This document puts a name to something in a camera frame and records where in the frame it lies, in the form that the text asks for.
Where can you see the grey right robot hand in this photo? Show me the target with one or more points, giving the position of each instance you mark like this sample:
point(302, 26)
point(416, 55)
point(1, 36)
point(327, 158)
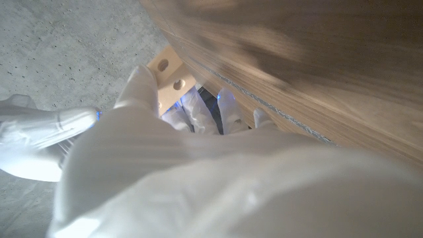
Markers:
point(36, 132)

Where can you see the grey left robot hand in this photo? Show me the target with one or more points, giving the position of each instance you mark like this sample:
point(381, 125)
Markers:
point(198, 185)

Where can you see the small wooden block with holes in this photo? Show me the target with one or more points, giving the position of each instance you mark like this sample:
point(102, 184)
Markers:
point(172, 79)

